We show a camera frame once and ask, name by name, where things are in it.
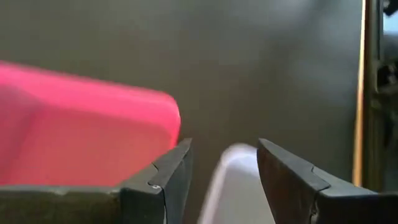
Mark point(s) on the black table mat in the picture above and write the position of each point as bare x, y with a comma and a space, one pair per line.
248, 77

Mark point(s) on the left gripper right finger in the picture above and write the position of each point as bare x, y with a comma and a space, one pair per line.
289, 186

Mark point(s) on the pink plastic basket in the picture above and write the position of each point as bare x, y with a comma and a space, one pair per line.
77, 130

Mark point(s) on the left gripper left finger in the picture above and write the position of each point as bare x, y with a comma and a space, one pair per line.
168, 186

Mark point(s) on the clear plastic basket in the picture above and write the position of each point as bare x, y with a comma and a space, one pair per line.
236, 186

